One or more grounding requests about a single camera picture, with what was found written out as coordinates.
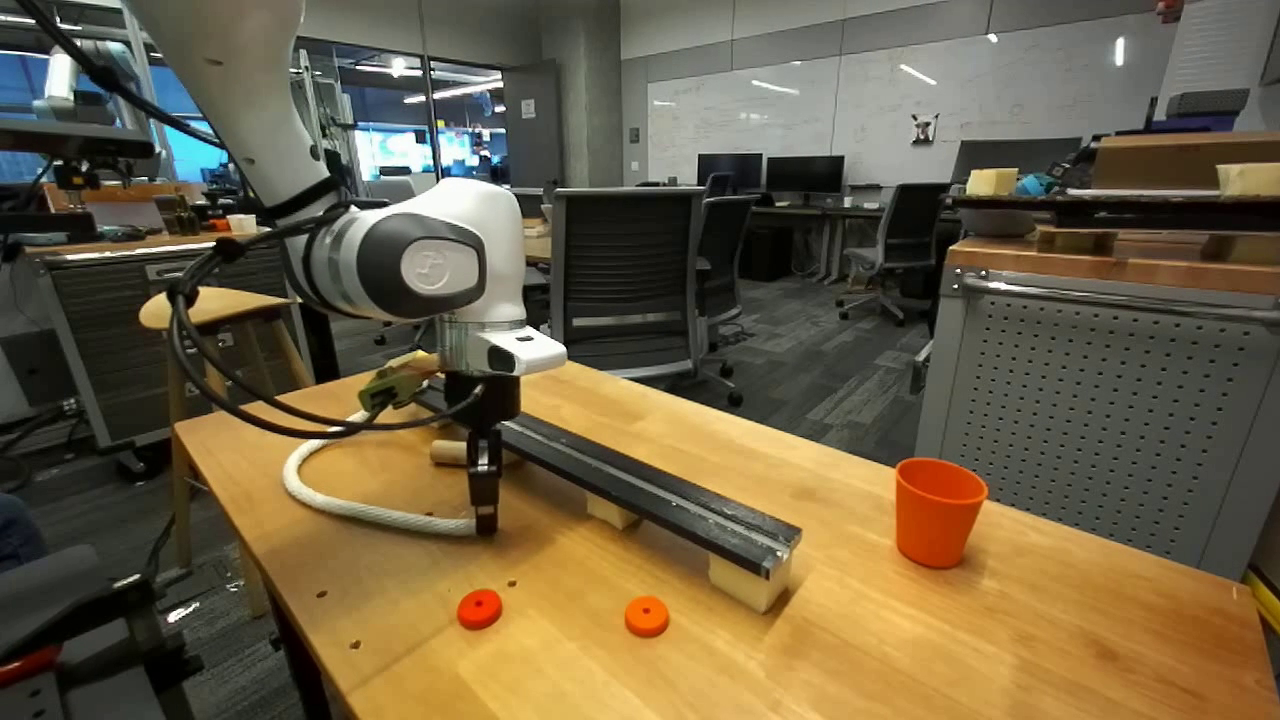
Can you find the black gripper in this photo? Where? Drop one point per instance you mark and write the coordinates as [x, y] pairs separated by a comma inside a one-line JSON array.
[[480, 400]]

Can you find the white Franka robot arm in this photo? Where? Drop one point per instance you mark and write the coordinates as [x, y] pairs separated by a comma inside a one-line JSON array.
[[402, 263]]

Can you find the orange plastic disc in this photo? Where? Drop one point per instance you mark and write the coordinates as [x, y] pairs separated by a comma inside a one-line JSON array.
[[644, 612], [480, 608]]

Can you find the cream foam support block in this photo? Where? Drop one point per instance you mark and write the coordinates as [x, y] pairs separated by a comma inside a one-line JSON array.
[[747, 587], [613, 513]]

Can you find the grey mesh office chair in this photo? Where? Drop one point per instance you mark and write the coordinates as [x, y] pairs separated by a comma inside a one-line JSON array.
[[624, 281]]

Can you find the black computer monitor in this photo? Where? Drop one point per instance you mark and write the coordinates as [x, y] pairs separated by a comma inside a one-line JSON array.
[[731, 169], [805, 172]]

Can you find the grey drawer cabinet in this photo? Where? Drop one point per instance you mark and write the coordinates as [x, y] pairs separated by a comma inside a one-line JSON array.
[[105, 334]]

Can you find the orange plastic cup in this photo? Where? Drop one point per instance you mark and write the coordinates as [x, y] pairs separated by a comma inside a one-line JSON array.
[[937, 513]]

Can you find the black office chair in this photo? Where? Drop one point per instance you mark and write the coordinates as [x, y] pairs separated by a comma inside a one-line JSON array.
[[904, 241]]

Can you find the cream foam piece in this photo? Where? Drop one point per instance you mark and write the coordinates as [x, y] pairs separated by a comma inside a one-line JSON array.
[[1248, 176], [992, 182]]

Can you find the grey perforated metal cabinet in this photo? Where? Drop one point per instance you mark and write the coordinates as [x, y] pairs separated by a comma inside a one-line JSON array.
[[1106, 412]]

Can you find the wooden box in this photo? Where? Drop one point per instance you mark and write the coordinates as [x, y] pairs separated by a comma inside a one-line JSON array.
[[1184, 156]]

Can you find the long black grooved rail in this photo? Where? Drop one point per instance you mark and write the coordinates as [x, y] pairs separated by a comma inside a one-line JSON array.
[[642, 489]]

